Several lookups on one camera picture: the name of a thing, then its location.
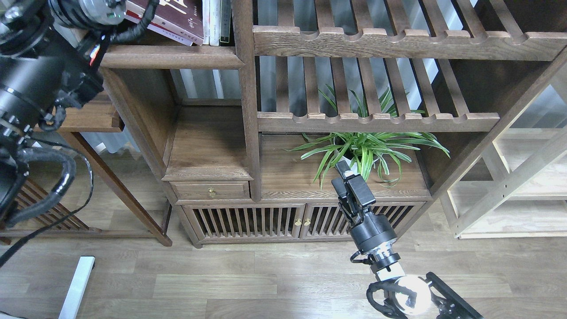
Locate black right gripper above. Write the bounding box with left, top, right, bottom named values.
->
left=332, top=160, right=397, bottom=254

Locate maroon book with white characters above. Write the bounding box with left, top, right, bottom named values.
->
left=151, top=0, right=204, bottom=45

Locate red cover book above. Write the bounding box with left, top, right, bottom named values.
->
left=125, top=11, right=193, bottom=46

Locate white paperback book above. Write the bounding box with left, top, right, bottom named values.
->
left=148, top=23, right=193, bottom=46

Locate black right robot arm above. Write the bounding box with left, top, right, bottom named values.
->
left=332, top=161, right=482, bottom=319

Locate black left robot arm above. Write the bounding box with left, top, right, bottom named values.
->
left=0, top=0, right=159, bottom=227

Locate light wooden shelf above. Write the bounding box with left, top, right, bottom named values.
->
left=439, top=62, right=567, bottom=240

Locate white plant pot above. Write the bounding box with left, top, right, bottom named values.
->
left=333, top=136, right=361, bottom=175

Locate green spider plant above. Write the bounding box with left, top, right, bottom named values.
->
left=286, top=84, right=451, bottom=189

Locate right slatted cabinet door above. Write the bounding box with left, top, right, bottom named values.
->
left=299, top=202, right=424, bottom=241

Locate slatted cabinet door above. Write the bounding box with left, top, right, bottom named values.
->
left=299, top=202, right=424, bottom=241
left=183, top=204, right=305, bottom=244

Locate left slatted cabinet door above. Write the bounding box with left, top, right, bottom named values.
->
left=183, top=204, right=305, bottom=244

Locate dark wooden bookshelf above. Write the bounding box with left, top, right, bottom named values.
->
left=101, top=0, right=566, bottom=248

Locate dark upright book right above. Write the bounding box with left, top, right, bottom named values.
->
left=219, top=0, right=235, bottom=47

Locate white upright book middle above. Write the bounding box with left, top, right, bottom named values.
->
left=209, top=0, right=221, bottom=47

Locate white upright book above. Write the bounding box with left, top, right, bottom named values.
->
left=202, top=0, right=210, bottom=45
left=209, top=0, right=221, bottom=47

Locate white upright book left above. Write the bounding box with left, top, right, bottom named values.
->
left=202, top=0, right=210, bottom=45

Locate dark slatted wooden rack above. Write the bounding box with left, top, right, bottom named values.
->
left=0, top=179, right=102, bottom=245

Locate white base post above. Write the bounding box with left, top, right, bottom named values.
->
left=58, top=256, right=95, bottom=319

